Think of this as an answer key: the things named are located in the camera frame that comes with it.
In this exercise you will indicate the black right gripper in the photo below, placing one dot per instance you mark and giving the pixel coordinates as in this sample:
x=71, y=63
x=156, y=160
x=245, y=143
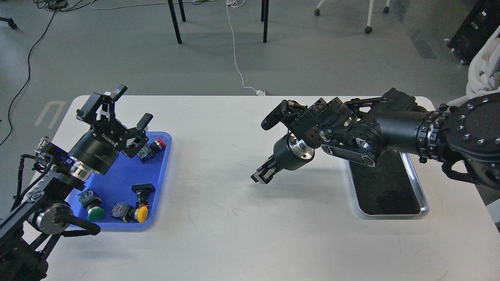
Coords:
x=289, y=153

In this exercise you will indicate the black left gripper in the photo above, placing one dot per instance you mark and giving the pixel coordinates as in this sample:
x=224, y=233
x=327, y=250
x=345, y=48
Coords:
x=100, y=147

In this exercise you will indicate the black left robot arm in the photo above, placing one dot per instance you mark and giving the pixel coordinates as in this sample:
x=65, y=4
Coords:
x=41, y=214

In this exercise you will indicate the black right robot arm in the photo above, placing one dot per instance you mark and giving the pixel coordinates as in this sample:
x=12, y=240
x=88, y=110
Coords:
x=464, y=138

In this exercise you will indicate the blue plastic tray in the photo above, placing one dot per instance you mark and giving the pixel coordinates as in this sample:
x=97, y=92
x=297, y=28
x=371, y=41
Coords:
x=116, y=185

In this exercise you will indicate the silver metal tray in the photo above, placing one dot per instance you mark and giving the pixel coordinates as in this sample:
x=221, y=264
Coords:
x=391, y=190

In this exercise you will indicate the white chair base with casters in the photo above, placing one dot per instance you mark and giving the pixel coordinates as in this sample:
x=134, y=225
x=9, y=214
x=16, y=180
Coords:
x=360, y=13

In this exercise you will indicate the white office chair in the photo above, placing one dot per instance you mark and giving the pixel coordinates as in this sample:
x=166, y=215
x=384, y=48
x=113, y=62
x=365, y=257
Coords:
x=483, y=73

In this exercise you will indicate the black equipment case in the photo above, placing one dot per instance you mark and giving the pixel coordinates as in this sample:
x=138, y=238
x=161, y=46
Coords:
x=475, y=30

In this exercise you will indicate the red push button switch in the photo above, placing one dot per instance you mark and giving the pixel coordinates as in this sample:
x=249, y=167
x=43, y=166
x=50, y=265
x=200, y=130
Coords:
x=148, y=151

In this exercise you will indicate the black push button switch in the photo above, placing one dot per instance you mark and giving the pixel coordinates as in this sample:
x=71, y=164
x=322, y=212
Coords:
x=142, y=191

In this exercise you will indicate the green push button switch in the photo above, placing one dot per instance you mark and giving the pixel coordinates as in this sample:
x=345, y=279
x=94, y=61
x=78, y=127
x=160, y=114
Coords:
x=92, y=204

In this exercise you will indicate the yellow push button switch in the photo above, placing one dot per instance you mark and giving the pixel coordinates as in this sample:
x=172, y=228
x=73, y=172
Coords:
x=126, y=213

